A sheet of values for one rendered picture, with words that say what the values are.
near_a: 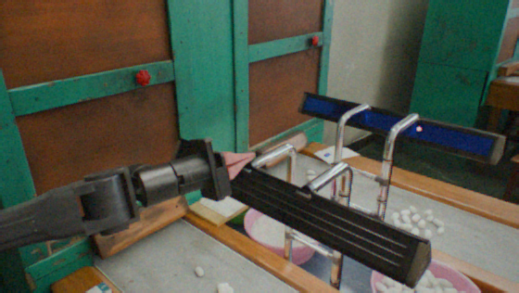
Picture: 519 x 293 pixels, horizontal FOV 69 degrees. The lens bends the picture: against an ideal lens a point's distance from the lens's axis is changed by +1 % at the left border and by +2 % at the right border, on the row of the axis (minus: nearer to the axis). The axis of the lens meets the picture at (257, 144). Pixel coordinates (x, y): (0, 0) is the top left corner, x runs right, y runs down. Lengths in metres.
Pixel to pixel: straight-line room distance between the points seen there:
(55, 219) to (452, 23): 3.12
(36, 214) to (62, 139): 0.50
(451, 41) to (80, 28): 2.84
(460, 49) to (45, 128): 2.94
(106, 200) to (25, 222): 0.09
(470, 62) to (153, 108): 2.66
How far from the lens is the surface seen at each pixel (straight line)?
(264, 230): 1.25
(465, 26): 3.32
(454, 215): 1.47
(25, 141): 0.99
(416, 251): 0.65
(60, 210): 0.54
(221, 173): 0.59
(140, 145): 1.13
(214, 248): 1.17
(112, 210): 0.55
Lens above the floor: 1.49
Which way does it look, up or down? 24 degrees down
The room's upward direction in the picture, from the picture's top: straight up
